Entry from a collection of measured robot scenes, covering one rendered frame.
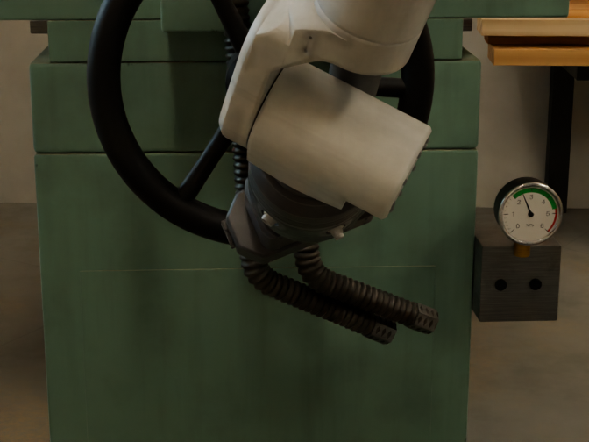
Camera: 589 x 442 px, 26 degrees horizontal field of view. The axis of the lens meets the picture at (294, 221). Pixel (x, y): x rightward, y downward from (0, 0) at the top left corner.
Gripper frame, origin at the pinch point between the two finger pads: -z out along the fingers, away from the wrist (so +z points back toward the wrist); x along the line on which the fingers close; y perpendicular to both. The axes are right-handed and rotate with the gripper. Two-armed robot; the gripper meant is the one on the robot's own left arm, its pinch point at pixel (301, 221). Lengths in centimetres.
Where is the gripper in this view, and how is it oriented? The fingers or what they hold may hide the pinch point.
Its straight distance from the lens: 101.7
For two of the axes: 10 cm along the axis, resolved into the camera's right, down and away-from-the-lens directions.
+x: 9.2, -3.7, 1.4
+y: -3.9, -9.0, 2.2
